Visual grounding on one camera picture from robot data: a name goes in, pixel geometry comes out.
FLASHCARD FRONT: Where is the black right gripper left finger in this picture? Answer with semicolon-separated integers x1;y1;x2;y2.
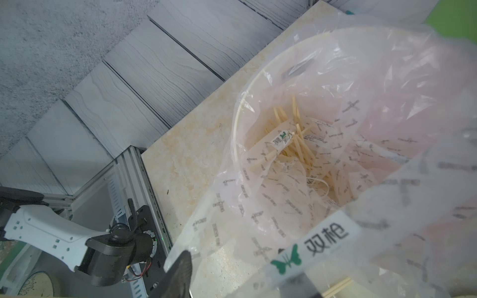
158;251;193;298

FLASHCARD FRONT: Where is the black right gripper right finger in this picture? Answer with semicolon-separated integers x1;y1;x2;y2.
286;273;322;298

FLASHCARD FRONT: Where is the bamboo chopsticks pair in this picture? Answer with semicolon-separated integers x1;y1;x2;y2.
322;277;353;298

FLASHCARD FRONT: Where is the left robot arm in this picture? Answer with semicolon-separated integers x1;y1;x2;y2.
1;187;157;287

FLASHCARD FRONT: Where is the cream plate with dark patch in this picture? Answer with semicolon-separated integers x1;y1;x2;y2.
321;278;380;298

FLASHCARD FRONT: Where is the round fish plate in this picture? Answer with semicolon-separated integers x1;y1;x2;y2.
17;271;62;298

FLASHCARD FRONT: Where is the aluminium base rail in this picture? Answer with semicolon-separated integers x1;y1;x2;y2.
73;146;171;298

